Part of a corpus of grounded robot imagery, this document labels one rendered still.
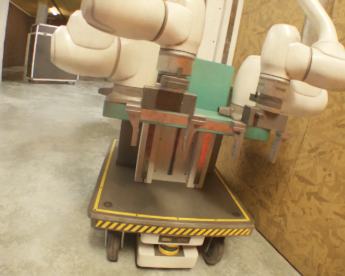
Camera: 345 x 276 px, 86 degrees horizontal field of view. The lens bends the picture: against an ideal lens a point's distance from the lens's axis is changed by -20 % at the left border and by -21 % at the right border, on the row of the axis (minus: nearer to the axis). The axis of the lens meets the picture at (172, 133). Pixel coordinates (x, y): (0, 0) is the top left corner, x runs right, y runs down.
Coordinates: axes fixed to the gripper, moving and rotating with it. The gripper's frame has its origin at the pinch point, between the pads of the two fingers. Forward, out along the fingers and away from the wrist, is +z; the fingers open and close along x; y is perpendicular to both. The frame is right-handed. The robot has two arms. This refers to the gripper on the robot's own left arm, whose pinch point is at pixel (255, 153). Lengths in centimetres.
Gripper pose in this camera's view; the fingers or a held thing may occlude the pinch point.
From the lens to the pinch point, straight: 68.8
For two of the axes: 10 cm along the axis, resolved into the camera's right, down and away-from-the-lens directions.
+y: 1.3, 2.9, -9.5
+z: -1.9, 9.5, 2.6
